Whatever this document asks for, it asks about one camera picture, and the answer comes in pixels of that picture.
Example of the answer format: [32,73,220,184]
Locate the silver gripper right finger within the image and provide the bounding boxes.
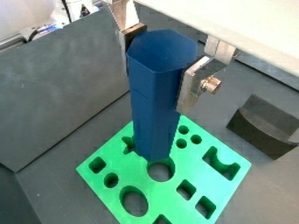
[176,36,239,114]

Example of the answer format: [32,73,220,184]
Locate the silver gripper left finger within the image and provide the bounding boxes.
[107,0,147,74]

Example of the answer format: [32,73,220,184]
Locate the blue hexagonal prism peg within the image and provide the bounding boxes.
[127,29,198,162]

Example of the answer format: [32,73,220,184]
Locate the dark grey curved block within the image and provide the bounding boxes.
[227,94,299,160]

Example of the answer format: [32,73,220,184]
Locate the large grey flat panel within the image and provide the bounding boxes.
[0,9,128,172]

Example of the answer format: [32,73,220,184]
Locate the green shape sorting board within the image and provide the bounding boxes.
[76,116,251,224]

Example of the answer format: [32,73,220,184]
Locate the white machine with cables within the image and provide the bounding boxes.
[0,0,103,48]

